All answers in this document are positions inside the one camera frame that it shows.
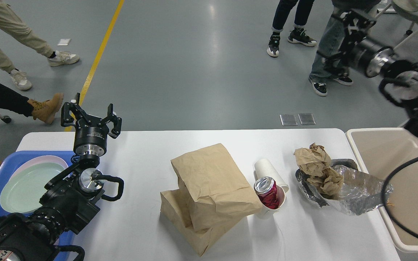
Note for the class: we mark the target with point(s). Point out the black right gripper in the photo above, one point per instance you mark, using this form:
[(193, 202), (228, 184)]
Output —
[(369, 57)]

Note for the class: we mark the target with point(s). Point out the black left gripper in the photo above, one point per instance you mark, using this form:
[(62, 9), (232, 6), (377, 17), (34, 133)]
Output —
[(89, 139)]

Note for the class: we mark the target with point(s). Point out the green plate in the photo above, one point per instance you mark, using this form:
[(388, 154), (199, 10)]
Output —
[(22, 193)]

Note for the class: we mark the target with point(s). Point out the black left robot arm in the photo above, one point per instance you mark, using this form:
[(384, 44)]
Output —
[(69, 203)]

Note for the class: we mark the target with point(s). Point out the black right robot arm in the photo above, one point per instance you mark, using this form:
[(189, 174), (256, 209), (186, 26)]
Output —
[(399, 85)]

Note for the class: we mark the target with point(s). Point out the pink plate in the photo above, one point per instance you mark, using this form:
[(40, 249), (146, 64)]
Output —
[(41, 159)]

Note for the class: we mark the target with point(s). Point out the white office chair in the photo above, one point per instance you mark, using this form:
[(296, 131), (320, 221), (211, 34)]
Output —
[(408, 9)]

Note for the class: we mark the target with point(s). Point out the white paper scrap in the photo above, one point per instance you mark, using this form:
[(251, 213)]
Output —
[(64, 42)]

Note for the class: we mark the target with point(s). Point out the metal floor socket plate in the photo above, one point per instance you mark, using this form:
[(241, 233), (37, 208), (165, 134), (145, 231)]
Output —
[(295, 119)]

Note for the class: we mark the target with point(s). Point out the seated person tan boots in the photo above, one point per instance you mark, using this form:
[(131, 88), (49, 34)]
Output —
[(43, 111)]

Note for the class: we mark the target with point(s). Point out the grey crumpled wrapper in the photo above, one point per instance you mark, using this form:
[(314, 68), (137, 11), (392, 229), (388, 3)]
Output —
[(345, 162)]

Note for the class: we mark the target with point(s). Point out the crumpled brown paper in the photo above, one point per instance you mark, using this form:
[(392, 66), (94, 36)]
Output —
[(316, 164)]

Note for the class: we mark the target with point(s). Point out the lower brown paper bag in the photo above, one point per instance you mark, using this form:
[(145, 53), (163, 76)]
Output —
[(175, 208)]

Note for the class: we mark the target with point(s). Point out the brown paper bag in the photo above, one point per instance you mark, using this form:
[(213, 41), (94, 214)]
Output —
[(214, 188), (175, 208)]

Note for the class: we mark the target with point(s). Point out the blue plastic tray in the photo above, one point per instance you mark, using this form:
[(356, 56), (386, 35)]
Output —
[(9, 165)]

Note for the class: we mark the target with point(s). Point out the upper brown paper bag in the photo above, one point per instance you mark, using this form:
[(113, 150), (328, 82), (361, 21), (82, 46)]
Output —
[(214, 188)]

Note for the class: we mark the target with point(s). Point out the clear plastic wrapper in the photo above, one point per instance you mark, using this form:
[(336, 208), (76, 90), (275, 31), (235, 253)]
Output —
[(360, 193)]

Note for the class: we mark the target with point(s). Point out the white paper cup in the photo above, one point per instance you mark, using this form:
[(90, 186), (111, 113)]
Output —
[(264, 168), (267, 212)]

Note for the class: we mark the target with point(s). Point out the crushed red soda can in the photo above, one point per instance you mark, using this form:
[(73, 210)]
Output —
[(266, 190)]

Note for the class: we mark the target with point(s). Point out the beige plastic bin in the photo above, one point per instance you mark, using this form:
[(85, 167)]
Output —
[(378, 152)]

